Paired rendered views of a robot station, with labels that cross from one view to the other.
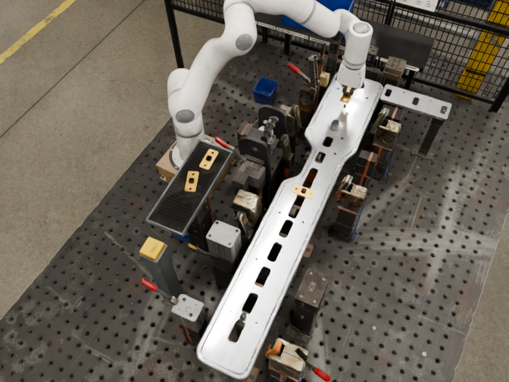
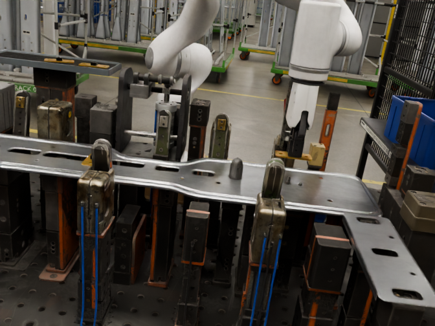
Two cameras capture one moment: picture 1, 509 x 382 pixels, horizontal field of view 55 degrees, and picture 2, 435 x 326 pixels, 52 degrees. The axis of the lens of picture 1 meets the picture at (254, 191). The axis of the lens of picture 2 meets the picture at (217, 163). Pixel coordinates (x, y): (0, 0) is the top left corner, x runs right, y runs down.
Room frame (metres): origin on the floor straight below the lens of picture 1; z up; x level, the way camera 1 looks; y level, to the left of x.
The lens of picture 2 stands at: (0.82, -1.20, 1.41)
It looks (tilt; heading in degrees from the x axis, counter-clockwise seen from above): 21 degrees down; 65
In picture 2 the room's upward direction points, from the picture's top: 7 degrees clockwise
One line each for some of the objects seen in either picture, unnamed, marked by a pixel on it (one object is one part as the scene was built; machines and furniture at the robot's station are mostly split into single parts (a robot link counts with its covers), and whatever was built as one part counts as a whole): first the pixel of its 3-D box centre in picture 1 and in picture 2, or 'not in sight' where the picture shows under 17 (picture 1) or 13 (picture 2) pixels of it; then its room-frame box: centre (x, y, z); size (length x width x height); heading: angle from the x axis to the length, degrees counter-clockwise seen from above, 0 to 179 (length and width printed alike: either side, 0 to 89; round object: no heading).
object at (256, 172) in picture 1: (253, 195); (105, 169); (1.03, 0.01, 0.89); 0.13 x 0.11 x 0.38; 64
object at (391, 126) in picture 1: (381, 151); (257, 277); (1.24, -0.55, 0.87); 0.12 x 0.09 x 0.35; 64
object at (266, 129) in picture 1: (264, 162); (151, 156); (1.15, -0.05, 0.94); 0.18 x 0.13 x 0.49; 154
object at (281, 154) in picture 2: (347, 94); (293, 153); (1.39, -0.39, 1.08); 0.08 x 0.04 x 0.01; 154
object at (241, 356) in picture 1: (303, 197); (85, 161); (0.95, -0.18, 1.00); 1.38 x 0.22 x 0.02; 154
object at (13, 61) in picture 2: (191, 185); (54, 62); (0.91, 0.22, 1.16); 0.37 x 0.14 x 0.02; 154
